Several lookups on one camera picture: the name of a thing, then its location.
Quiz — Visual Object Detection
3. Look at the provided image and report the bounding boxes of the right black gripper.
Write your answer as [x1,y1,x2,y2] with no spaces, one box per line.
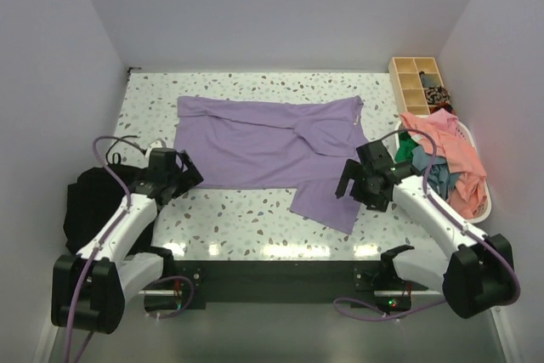
[336,158,388,213]

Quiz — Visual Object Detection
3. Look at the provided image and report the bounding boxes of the purple t shirt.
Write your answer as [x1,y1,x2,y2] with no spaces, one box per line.
[174,96,367,234]

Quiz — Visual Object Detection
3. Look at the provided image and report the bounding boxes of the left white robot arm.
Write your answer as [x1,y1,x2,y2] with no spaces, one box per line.
[51,148,203,334]

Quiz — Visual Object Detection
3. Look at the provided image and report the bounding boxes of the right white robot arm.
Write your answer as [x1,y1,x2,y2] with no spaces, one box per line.
[335,141,520,319]

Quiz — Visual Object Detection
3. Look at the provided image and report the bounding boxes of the green t shirt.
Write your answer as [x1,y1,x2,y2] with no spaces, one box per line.
[394,132,420,163]

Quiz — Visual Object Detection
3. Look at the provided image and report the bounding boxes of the white laundry basket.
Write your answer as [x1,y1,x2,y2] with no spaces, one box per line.
[396,112,491,223]

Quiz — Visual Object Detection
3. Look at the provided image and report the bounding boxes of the black folded t shirt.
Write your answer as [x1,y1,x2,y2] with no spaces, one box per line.
[63,165,156,256]

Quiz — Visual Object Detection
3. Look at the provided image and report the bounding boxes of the blue t shirt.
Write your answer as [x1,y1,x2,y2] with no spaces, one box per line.
[411,145,461,201]

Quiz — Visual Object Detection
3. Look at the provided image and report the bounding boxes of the wooden compartment box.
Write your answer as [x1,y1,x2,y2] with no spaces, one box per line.
[388,57,445,116]

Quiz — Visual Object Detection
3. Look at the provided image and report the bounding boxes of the patterned cloth in box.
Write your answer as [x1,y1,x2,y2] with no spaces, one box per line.
[418,71,451,113]

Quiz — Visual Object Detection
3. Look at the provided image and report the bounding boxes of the pink t shirt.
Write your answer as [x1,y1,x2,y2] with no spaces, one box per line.
[401,109,488,220]

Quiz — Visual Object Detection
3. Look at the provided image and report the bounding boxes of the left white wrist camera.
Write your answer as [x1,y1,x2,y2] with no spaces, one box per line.
[149,139,167,150]

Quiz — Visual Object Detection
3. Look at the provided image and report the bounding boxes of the black cable on table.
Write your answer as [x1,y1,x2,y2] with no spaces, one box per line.
[105,134,140,165]

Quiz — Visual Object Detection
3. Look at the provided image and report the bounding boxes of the black mounting base plate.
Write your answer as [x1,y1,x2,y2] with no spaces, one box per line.
[126,258,429,320]

